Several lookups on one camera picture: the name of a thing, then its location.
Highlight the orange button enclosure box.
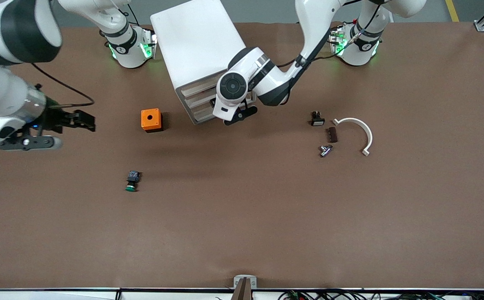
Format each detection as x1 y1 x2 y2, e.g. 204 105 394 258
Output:
141 108 164 133

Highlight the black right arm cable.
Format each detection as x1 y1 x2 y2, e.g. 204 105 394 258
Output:
31 62 96 108

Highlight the white drawer cabinet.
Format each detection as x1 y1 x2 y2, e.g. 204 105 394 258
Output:
150 0 249 125

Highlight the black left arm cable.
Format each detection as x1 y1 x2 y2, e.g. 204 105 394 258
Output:
275 23 386 69

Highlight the green push button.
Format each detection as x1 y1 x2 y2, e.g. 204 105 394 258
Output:
125 170 142 193

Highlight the black cable bundle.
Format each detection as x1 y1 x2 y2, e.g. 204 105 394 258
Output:
279 288 484 300

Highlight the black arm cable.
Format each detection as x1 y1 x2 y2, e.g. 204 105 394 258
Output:
31 62 96 108
275 23 386 69

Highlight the brown table cover sheet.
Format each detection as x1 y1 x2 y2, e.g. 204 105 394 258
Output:
0 21 484 290

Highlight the cream plastic drawer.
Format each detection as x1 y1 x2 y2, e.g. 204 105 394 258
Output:
187 95 217 116
183 85 219 107
191 104 226 124
180 75 224 99

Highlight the white curved plastic bracket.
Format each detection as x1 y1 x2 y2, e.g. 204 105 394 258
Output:
332 117 373 157

